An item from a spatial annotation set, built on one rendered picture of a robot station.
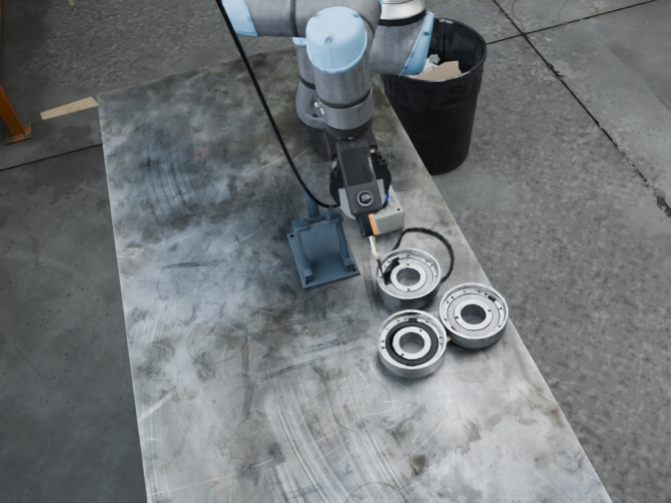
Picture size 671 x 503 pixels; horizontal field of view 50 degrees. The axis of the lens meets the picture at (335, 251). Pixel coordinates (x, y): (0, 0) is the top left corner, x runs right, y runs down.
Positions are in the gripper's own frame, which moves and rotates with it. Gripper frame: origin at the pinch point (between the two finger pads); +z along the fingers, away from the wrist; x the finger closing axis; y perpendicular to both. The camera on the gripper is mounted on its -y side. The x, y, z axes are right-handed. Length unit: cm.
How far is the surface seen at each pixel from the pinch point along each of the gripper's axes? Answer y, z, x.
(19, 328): 62, 88, 105
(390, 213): 4.5, 6.8, -5.0
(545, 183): 75, 97, -70
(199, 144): 37.9, 11.0, 27.5
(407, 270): -6.7, 9.0, -4.9
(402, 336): -19.2, 7.9, -0.8
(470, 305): -16.3, 8.6, -12.6
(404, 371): -25.6, 6.9, 0.5
